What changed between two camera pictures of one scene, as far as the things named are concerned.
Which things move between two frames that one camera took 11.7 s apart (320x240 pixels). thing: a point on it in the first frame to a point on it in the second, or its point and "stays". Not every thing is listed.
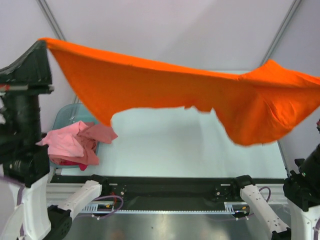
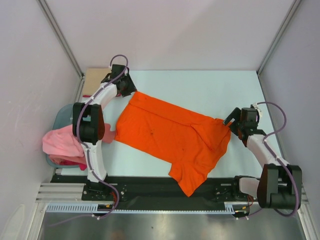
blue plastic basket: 67,114 stays
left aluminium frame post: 45,9 stays
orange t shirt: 268,104 to 197,144
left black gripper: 31,73 to 131,88
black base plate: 169,189 stays
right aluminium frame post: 280,31 stays
